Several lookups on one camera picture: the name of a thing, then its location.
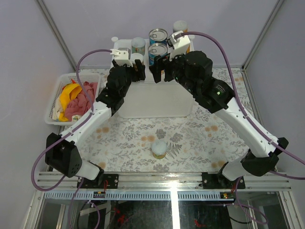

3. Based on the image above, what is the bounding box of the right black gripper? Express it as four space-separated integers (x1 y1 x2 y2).
149 46 198 95

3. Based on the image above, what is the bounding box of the short can white lid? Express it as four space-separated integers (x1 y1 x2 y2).
130 53 144 65

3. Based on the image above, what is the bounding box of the blue can pull-tab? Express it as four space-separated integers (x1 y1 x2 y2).
148 43 168 66
149 28 168 45

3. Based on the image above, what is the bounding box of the short can clear lid front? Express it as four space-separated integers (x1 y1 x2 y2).
151 140 167 159

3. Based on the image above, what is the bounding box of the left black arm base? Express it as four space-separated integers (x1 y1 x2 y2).
77 170 119 190

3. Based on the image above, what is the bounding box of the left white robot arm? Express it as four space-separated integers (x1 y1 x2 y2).
45 59 145 188

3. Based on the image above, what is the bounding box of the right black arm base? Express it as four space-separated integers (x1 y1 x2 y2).
199 162 245 189

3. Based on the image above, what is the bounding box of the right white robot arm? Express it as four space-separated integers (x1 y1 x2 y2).
149 51 288 188

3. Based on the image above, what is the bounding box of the white plastic storage cabinet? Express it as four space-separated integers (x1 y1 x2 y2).
116 39 195 118

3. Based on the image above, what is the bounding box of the yellow cloth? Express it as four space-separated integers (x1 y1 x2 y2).
57 81 82 122

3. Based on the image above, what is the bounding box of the white plastic laundry basket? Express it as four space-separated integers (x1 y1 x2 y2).
45 73 101 125

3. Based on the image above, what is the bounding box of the white patterned cloth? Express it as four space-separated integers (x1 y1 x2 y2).
52 98 66 122

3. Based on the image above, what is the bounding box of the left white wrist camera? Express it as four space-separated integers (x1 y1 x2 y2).
110 48 133 67

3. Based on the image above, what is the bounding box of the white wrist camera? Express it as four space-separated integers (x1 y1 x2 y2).
167 31 191 61
110 48 133 67

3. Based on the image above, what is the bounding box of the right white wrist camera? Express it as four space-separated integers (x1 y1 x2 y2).
167 31 191 61

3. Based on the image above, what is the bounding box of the aluminium front rail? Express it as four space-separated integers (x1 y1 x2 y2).
35 172 292 201

